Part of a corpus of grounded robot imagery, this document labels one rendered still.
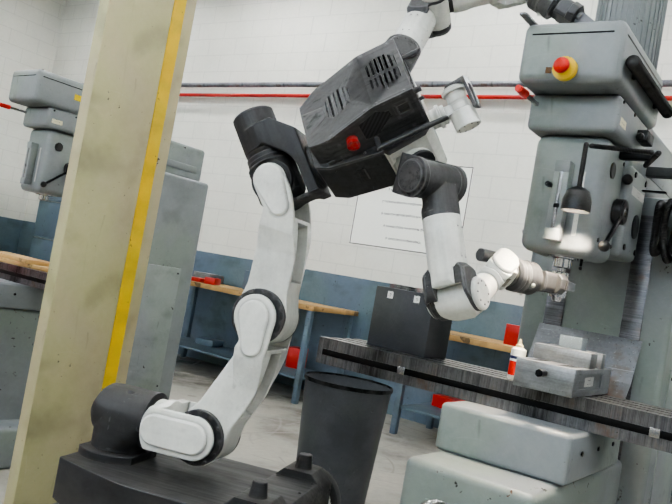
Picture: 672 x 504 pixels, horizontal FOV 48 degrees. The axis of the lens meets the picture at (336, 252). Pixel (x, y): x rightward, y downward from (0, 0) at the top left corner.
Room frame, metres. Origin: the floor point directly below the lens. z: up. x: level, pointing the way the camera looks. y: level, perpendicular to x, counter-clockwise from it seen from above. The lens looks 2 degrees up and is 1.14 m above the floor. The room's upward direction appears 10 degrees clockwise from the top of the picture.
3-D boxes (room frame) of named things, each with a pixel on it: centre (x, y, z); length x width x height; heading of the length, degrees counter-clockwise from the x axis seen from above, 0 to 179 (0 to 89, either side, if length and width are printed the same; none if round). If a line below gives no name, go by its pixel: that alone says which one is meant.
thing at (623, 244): (2.21, -0.73, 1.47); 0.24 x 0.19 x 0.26; 55
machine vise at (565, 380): (1.99, -0.65, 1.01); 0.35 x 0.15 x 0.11; 146
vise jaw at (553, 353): (1.97, -0.64, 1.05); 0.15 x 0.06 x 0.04; 56
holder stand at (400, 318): (2.34, -0.27, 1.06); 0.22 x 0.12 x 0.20; 48
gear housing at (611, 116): (2.09, -0.64, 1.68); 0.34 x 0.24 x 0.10; 145
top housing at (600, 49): (2.07, -0.62, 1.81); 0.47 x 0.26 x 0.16; 145
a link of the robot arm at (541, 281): (2.01, -0.54, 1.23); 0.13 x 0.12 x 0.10; 30
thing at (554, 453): (2.05, -0.61, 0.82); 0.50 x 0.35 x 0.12; 145
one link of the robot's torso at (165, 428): (2.02, 0.30, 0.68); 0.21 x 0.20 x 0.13; 74
